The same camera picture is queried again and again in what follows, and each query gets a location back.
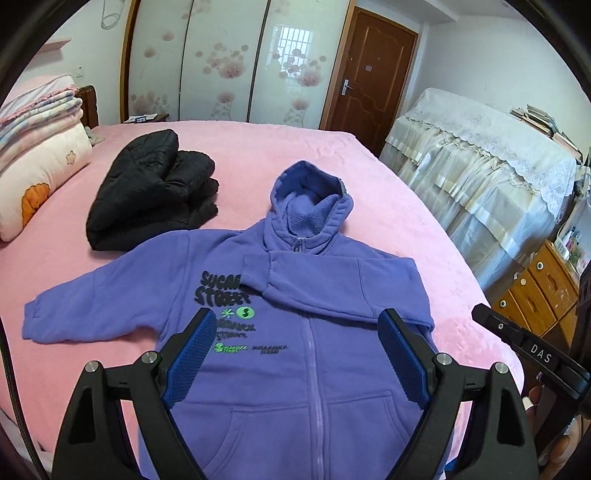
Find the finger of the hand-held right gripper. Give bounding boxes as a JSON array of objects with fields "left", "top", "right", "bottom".
[{"left": 472, "top": 302, "right": 591, "bottom": 402}]

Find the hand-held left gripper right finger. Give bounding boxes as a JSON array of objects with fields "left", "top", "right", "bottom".
[{"left": 378, "top": 308, "right": 541, "bottom": 480}]

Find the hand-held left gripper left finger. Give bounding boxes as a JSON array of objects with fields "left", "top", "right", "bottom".
[{"left": 52, "top": 307, "right": 218, "bottom": 480}]

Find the purple zip hoodie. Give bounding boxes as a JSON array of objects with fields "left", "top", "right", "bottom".
[{"left": 23, "top": 161, "right": 435, "bottom": 480}]

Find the person's right hand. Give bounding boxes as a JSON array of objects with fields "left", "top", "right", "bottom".
[{"left": 524, "top": 385, "right": 591, "bottom": 480}]

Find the wooden drawer cabinet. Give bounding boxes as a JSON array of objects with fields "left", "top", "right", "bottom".
[{"left": 490, "top": 240, "right": 585, "bottom": 352}]

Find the cluster of small bottles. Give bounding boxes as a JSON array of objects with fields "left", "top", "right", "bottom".
[{"left": 554, "top": 226, "right": 591, "bottom": 278}]

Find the pink bed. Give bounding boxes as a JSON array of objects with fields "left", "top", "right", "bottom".
[{"left": 0, "top": 119, "right": 527, "bottom": 462}]

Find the black quilted jacket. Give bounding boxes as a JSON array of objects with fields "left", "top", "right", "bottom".
[{"left": 86, "top": 129, "right": 220, "bottom": 252}]

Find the lace-covered furniture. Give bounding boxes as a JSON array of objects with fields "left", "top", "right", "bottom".
[{"left": 379, "top": 88, "right": 578, "bottom": 289}]

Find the pile of books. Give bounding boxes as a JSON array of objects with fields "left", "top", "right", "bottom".
[{"left": 510, "top": 104, "right": 585, "bottom": 160}]

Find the pillow with orange print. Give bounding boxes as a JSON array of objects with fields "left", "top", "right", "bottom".
[{"left": 0, "top": 124, "right": 93, "bottom": 242}]

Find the wooden headboard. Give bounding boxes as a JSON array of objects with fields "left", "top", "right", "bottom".
[{"left": 74, "top": 85, "right": 100, "bottom": 130}]

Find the brown wooden door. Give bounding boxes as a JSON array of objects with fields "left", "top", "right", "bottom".
[{"left": 321, "top": 7, "right": 419, "bottom": 158}]

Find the striped folded blanket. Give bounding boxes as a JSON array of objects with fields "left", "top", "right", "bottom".
[{"left": 0, "top": 90, "right": 85, "bottom": 153}]

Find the floral sliding-door wardrobe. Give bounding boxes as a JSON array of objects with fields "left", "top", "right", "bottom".
[{"left": 121, "top": 0, "right": 358, "bottom": 132}]

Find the pink folded blanket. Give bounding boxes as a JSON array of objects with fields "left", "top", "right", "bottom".
[{"left": 0, "top": 75, "right": 79, "bottom": 118}]

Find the black cable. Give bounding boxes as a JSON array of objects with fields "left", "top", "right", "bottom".
[{"left": 0, "top": 318, "right": 47, "bottom": 480}]

